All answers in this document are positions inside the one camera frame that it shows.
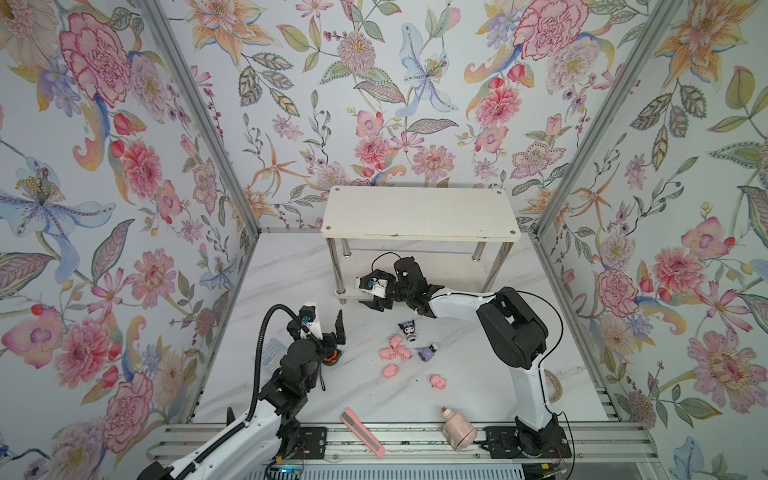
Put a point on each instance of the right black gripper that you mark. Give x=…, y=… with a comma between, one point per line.
x=379, y=305

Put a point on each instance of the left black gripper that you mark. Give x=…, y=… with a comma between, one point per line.
x=332, y=344

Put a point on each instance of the purple Kuromi figure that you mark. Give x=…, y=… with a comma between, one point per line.
x=427, y=353

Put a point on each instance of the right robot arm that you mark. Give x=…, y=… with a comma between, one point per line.
x=516, y=334

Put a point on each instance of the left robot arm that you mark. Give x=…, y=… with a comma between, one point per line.
x=269, y=429

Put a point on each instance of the white two-tier shelf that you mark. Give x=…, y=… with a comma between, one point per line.
x=481, y=217

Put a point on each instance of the orange black tape measure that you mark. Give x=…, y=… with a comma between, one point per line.
x=330, y=359

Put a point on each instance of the pink toy cluster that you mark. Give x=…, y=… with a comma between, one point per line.
x=396, y=349

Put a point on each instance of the small pink toy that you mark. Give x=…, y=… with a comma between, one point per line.
x=390, y=371

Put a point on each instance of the pink utility knife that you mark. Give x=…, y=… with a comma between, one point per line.
x=362, y=433

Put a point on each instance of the pink pig toy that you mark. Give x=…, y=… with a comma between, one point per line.
x=438, y=382

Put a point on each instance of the pink glue bottle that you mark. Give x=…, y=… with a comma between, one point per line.
x=457, y=430

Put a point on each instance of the masking tape roll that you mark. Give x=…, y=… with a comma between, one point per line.
x=553, y=386

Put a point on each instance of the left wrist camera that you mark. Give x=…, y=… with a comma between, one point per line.
x=310, y=325

